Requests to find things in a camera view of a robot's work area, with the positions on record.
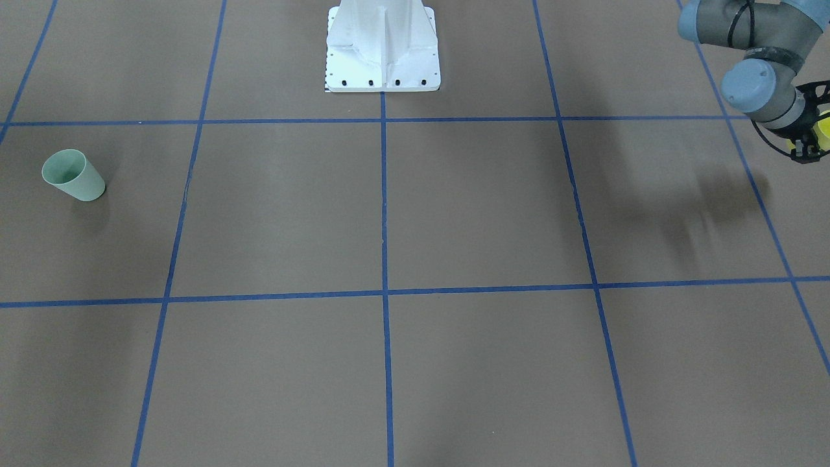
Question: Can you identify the green plastic cup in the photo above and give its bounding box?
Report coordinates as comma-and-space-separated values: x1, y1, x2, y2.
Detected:
41, 149, 106, 202

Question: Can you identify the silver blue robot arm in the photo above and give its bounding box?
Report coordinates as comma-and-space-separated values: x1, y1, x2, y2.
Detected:
677, 1, 829, 163

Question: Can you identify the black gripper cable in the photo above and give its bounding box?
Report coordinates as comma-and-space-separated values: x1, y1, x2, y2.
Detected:
726, 0, 798, 156

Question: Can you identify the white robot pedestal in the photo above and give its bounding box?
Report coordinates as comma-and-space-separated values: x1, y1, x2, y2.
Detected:
324, 1, 442, 93

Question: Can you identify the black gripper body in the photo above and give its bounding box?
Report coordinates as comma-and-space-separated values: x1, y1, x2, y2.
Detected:
788, 82, 829, 163

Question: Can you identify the yellow plastic cup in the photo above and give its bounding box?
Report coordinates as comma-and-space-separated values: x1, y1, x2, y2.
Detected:
781, 110, 829, 158

